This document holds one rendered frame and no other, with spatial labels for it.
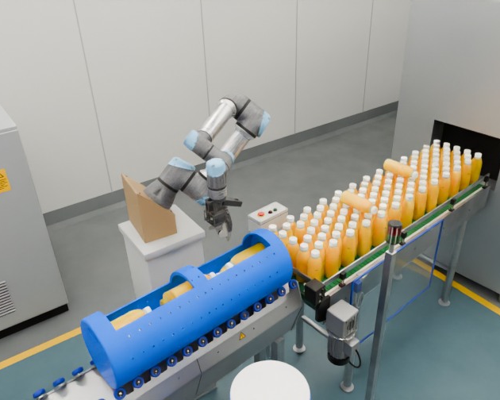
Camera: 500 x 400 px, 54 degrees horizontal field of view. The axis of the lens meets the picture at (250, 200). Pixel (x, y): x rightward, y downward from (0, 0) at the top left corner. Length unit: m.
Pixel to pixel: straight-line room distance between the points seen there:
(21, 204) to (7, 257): 0.37
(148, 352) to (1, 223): 1.73
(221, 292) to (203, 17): 3.37
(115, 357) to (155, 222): 0.73
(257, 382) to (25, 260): 2.09
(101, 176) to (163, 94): 0.98
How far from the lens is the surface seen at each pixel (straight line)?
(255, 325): 2.25
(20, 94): 4.43
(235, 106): 2.23
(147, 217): 2.28
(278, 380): 1.86
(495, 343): 3.69
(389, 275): 2.42
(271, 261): 2.11
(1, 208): 3.31
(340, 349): 2.50
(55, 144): 4.62
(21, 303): 3.70
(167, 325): 1.89
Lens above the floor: 2.48
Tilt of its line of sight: 31 degrees down
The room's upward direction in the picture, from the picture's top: 2 degrees counter-clockwise
